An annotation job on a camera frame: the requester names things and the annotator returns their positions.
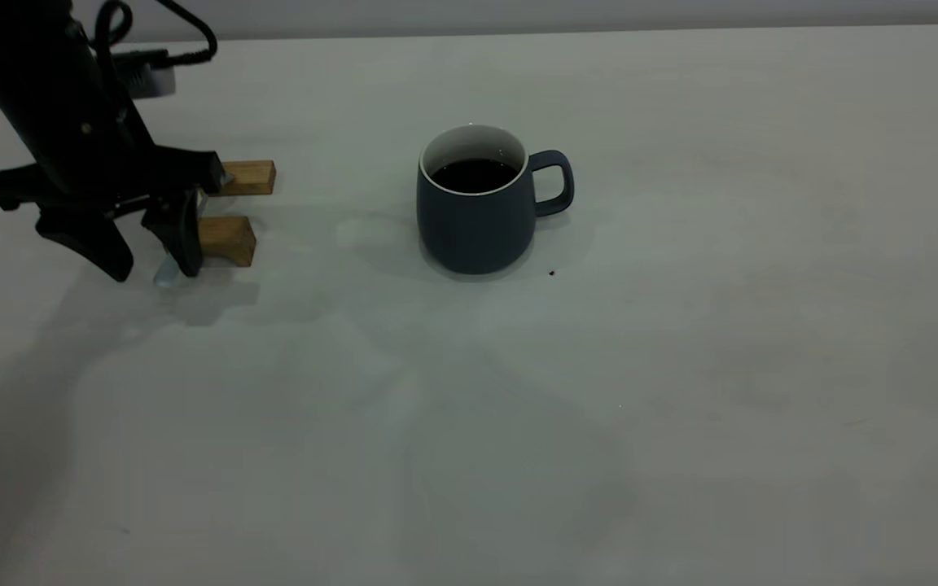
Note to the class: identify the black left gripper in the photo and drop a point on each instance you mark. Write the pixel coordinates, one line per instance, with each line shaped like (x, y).
(86, 163)

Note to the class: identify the dark grey ceramic mug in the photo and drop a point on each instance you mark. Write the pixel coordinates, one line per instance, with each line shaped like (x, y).
(477, 236)

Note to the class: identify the dark coffee liquid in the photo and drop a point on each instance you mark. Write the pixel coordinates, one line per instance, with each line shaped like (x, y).
(473, 175)

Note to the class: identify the arched wooden block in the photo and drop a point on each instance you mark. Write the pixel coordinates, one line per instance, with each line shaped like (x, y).
(229, 240)

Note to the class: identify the flat rectangular wooden block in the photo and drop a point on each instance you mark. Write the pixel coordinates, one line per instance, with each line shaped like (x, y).
(253, 179)

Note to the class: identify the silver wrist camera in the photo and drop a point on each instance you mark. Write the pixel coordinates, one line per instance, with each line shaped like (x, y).
(155, 81)

